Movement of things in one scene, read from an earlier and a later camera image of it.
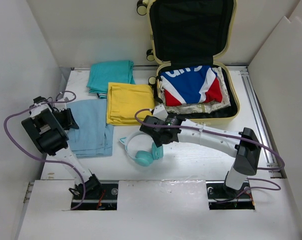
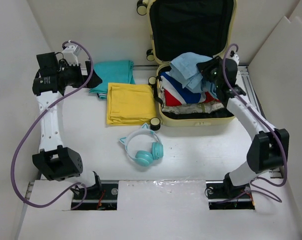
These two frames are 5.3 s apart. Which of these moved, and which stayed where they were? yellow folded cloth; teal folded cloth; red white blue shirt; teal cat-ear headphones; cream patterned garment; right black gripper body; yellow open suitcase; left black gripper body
Moved: right black gripper body; left black gripper body
Stayed: teal cat-ear headphones; yellow folded cloth; teal folded cloth; yellow open suitcase; cream patterned garment; red white blue shirt
